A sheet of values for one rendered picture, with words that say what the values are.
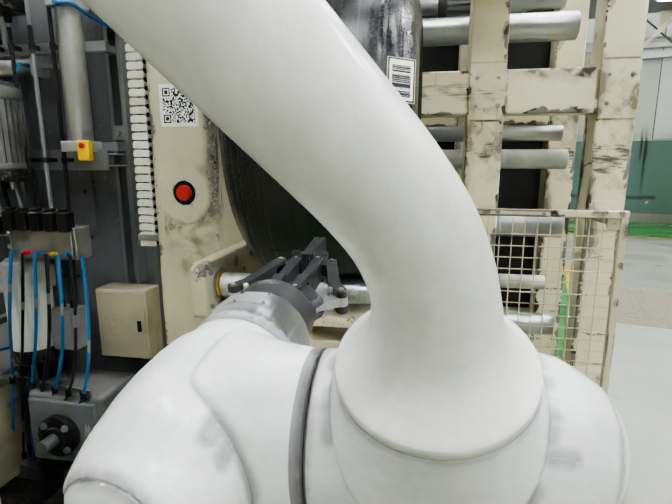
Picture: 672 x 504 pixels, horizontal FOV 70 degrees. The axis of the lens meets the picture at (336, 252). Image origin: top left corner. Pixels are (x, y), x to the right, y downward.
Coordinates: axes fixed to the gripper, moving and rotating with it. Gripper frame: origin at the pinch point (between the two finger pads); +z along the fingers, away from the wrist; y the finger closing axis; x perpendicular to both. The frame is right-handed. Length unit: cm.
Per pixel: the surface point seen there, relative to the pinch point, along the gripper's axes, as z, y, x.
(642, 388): 170, -123, 125
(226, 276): 18.2, 20.8, 11.1
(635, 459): 108, -95, 116
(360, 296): 17.0, -3.4, 13.1
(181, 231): 25.9, 32.7, 5.4
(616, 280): 64, -61, 27
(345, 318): 14.6, -1.2, 16.1
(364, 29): 13.8, -4.8, -27.5
